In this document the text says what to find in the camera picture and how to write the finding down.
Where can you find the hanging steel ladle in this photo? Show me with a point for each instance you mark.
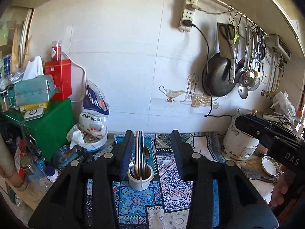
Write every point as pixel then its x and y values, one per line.
pixel 244 79

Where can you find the dark metal fork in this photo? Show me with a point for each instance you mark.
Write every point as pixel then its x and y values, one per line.
pixel 131 170

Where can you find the yellow flat box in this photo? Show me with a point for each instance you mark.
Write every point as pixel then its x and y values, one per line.
pixel 29 107

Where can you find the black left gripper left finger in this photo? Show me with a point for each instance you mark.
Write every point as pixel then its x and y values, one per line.
pixel 82 196

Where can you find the white plastic food bag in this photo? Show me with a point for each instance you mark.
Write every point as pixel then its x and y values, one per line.
pixel 93 118

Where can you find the person right hand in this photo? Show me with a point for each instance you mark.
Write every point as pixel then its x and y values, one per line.
pixel 281 188

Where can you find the patterned ceramic bowl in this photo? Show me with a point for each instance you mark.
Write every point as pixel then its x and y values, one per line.
pixel 270 166

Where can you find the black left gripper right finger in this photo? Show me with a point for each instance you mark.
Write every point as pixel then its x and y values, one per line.
pixel 240 204

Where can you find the white chopstick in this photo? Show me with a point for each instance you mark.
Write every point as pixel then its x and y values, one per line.
pixel 135 134

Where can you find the teal tissue box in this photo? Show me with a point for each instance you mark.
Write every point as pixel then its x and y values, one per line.
pixel 37 90

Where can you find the green metal box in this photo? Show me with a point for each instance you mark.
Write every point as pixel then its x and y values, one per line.
pixel 47 134

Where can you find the white wall water heater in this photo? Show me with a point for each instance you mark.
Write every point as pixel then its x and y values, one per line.
pixel 275 41

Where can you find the patterned steel cleaver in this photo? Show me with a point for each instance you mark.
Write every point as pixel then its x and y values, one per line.
pixel 255 174

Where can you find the red tin box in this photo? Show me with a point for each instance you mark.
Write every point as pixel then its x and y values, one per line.
pixel 61 72

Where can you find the white ceramic utensil cup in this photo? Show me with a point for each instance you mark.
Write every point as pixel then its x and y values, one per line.
pixel 140 184

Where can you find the blue white round container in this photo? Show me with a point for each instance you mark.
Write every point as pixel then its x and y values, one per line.
pixel 93 144

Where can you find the red label spice jar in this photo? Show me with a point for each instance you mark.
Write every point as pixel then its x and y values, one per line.
pixel 56 50

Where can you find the black hanging wok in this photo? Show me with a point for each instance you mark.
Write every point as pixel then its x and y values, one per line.
pixel 215 76

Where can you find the white rice cooker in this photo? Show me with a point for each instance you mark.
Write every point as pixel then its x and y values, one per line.
pixel 237 144

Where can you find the white power strip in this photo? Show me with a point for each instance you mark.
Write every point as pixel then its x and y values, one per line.
pixel 187 16

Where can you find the white round device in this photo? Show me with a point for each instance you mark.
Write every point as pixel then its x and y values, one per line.
pixel 34 114

